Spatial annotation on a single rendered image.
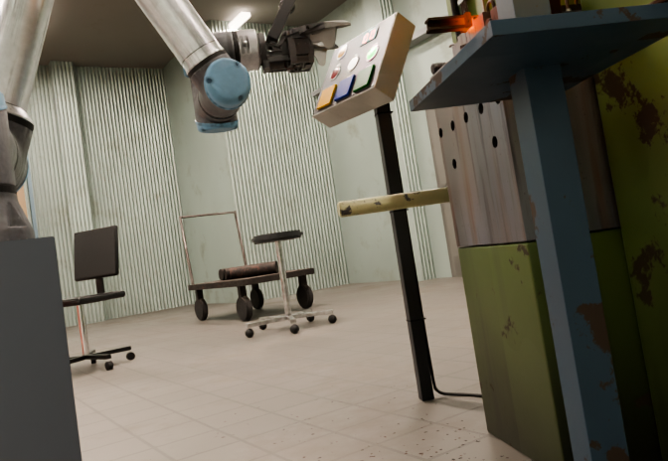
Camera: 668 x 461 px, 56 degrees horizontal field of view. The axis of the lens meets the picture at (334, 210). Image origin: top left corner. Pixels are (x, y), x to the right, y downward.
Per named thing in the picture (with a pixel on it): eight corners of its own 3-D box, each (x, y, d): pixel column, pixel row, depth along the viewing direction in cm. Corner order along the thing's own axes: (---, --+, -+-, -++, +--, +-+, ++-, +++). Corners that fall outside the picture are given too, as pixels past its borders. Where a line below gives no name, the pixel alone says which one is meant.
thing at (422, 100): (492, 36, 78) (490, 20, 78) (410, 111, 117) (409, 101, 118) (710, 13, 82) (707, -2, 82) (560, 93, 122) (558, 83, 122)
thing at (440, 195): (341, 218, 176) (338, 199, 176) (338, 220, 181) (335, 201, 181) (488, 197, 184) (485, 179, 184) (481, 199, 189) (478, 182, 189)
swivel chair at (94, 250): (119, 357, 435) (103, 230, 440) (149, 361, 390) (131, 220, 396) (31, 377, 401) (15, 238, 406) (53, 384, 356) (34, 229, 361)
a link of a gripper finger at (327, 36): (353, 45, 138) (316, 56, 142) (349, 18, 138) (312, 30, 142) (347, 41, 135) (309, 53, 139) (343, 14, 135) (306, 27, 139)
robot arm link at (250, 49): (235, 39, 145) (236, 23, 136) (255, 37, 146) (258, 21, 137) (241, 76, 145) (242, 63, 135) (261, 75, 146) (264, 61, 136)
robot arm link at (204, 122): (201, 126, 130) (193, 68, 131) (194, 138, 141) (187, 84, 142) (246, 123, 133) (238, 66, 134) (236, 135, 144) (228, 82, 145)
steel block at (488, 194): (526, 241, 124) (489, 22, 127) (456, 246, 162) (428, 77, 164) (767, 203, 135) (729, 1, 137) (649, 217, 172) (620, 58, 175)
